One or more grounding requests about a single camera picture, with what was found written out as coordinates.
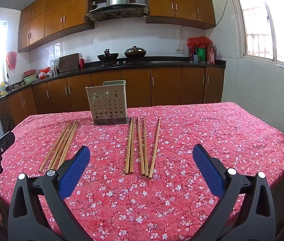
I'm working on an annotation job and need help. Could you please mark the wall power cable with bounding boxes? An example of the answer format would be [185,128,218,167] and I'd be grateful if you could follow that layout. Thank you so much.
[178,26,184,49]

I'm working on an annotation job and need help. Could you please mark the gas stove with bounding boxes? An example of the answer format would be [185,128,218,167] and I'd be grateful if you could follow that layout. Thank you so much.
[95,60,149,69]

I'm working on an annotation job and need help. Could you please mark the black kitchen countertop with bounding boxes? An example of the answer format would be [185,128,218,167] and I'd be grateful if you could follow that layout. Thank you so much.
[0,60,226,106]

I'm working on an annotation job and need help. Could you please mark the brown wall cabinet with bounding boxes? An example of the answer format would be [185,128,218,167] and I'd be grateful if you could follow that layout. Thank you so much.
[18,0,95,53]
[146,0,216,29]

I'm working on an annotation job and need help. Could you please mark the large sliding window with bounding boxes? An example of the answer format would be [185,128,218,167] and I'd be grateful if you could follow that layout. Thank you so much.
[232,0,284,71]

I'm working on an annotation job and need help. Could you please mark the wok with lid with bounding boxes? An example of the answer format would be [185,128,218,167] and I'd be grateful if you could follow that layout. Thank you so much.
[124,46,147,59]

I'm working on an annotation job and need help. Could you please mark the green container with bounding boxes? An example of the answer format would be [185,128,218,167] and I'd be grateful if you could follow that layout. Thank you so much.
[198,48,207,64]

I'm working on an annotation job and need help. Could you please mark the dark wooden cutting board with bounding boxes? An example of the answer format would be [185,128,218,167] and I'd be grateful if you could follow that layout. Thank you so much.
[58,53,80,73]

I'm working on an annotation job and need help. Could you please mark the wooden chopstick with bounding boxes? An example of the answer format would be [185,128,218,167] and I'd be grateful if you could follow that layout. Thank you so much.
[51,121,76,170]
[125,116,133,175]
[129,116,135,175]
[60,123,79,166]
[137,117,145,177]
[47,122,74,171]
[55,121,78,170]
[149,118,162,179]
[39,122,72,174]

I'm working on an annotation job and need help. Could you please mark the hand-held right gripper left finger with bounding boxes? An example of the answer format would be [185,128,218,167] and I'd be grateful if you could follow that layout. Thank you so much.
[8,145,91,241]

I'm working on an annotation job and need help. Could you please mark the pink floral tablecloth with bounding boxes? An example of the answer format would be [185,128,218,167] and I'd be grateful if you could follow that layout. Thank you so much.
[0,102,284,241]

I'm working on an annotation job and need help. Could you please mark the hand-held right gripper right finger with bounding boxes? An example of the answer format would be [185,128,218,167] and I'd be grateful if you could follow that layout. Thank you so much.
[192,144,276,241]

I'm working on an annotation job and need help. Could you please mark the green basin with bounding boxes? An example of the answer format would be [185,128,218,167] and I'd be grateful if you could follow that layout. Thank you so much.
[22,75,41,84]

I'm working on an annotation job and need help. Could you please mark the red bag on bottles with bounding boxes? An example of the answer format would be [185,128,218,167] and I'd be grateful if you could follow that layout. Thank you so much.
[187,36,212,63]

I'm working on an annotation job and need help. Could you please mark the black wok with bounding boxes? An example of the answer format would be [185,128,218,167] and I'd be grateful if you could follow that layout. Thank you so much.
[97,48,120,62]

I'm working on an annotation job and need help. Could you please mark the reddish oil bottle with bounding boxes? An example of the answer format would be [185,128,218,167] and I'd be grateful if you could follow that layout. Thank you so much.
[206,43,216,64]

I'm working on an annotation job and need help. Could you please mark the hanging red plastic bag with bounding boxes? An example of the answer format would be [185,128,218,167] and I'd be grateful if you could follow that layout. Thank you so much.
[6,51,17,70]

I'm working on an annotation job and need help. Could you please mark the perforated beige chopstick holder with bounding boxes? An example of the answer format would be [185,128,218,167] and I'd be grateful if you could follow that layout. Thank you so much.
[85,80,128,125]

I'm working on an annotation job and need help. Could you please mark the glass jar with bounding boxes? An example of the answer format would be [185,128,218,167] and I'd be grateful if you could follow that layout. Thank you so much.
[50,58,60,75]

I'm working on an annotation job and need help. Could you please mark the red and white bag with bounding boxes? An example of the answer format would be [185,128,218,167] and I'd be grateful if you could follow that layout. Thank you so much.
[38,68,53,79]

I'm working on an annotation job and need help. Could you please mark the brown base cabinets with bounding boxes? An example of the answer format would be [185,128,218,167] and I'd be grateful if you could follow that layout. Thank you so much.
[0,66,225,128]

